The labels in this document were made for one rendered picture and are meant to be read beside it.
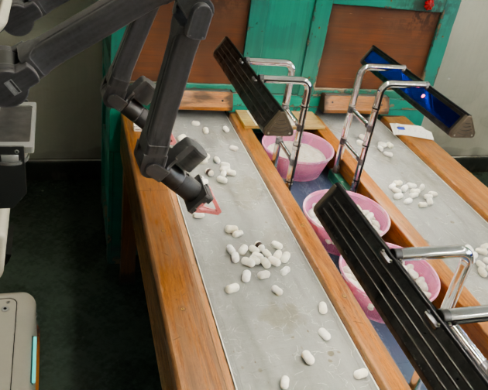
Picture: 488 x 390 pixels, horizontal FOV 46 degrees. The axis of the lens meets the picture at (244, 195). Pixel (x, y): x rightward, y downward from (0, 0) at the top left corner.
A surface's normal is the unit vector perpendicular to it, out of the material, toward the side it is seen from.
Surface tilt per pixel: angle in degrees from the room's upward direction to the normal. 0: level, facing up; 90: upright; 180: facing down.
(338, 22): 90
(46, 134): 90
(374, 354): 0
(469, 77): 90
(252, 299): 0
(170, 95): 98
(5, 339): 0
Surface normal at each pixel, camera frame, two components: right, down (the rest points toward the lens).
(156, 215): 0.14, -0.85
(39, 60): 0.51, 0.48
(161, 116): 0.30, 0.64
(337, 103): 0.29, 0.15
